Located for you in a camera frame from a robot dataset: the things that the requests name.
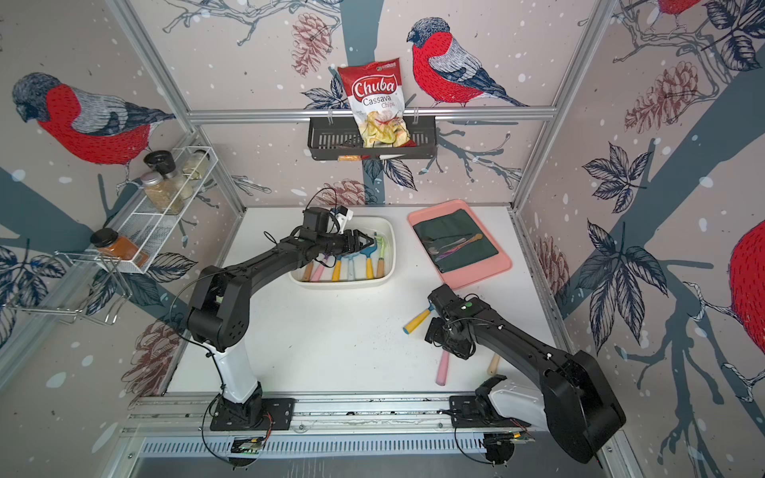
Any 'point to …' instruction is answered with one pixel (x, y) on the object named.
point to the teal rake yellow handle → (417, 320)
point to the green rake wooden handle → (308, 272)
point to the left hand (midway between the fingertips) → (373, 238)
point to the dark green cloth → (445, 229)
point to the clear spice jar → (195, 164)
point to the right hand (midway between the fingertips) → (438, 340)
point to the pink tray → (486, 267)
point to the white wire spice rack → (145, 226)
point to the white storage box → (372, 226)
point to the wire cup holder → (88, 285)
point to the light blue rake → (351, 265)
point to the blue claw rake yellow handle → (369, 261)
